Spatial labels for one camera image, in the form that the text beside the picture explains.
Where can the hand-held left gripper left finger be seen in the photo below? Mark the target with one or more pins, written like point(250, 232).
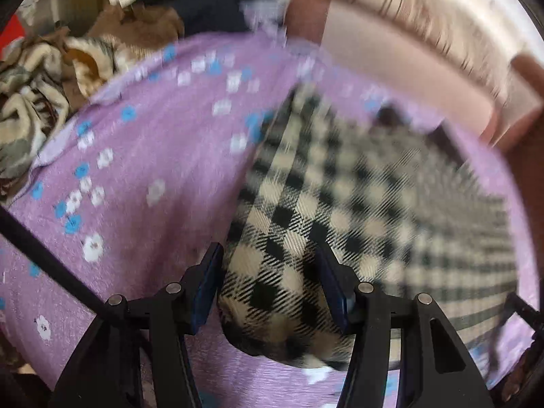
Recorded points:
point(206, 295)

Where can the red object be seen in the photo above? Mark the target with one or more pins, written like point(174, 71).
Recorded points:
point(13, 36)

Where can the dark navy garment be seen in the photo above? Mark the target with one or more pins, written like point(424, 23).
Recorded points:
point(216, 0)

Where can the brown garment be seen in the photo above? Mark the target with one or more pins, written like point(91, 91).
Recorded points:
point(136, 25)

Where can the tiger print blanket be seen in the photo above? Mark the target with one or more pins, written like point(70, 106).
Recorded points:
point(34, 106)

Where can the striped floral bolster pillow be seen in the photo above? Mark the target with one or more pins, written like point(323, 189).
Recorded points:
point(425, 17)

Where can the person's right hand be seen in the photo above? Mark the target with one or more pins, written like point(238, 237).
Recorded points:
point(518, 369)

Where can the purple floral bedsheet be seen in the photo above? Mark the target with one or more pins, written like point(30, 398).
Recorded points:
point(161, 144)

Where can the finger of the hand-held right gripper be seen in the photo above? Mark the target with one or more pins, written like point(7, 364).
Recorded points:
point(525, 312)

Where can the clear plastic bag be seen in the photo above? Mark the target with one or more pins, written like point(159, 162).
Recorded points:
point(263, 17)

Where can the black and cream checked coat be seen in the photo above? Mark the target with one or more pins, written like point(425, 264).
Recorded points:
point(361, 204)

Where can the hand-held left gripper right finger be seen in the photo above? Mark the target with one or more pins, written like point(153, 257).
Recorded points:
point(333, 295)

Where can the pink and brown padded headboard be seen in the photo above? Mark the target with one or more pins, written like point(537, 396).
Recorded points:
point(382, 59)

